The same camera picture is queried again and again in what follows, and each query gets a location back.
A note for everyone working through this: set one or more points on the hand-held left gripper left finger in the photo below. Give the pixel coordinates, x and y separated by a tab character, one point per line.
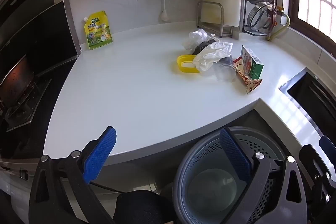
101	155

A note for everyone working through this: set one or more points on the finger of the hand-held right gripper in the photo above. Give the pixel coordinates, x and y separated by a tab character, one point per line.
328	146
311	158

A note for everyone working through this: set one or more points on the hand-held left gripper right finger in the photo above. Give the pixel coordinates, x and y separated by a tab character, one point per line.
235	155

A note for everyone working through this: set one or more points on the grey perforated trash bin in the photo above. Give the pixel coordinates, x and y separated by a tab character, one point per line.
199	163

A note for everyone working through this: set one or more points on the patterned snack wrapper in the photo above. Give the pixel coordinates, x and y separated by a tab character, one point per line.
246	81

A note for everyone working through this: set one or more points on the clear plastic cup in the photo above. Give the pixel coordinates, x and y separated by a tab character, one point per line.
224	71

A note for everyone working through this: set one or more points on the green drink carton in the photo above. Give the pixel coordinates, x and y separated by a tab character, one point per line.
253	66

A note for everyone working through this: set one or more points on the yellow oval plastic lid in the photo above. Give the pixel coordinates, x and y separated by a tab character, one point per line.
183	70

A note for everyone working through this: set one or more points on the white paper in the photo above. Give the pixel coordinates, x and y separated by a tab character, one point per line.
212	53

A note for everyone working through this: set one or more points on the dark grey cloth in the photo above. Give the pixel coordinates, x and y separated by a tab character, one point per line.
203	46

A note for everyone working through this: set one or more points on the clear plastic bag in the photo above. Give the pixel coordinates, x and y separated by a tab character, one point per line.
197	37

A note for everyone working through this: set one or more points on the steel kitchen sink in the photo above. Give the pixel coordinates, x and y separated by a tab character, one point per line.
309	98

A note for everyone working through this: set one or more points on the person's dark trousers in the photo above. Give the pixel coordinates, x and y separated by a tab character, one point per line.
141	208

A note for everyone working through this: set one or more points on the black gas stove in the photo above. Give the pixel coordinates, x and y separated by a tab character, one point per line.
21	108

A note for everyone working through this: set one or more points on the yellow green spout pouch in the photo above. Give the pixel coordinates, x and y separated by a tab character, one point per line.
98	32

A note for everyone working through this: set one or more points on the metal cutting board rack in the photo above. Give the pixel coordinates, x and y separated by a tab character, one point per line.
222	22

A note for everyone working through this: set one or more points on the steel rimmed pot lid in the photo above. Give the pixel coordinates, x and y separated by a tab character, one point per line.
258	16

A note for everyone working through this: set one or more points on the brass gas valve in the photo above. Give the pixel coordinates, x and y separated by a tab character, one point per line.
280	11

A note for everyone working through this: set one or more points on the blue white bottle brush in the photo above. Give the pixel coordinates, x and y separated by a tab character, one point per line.
164	15

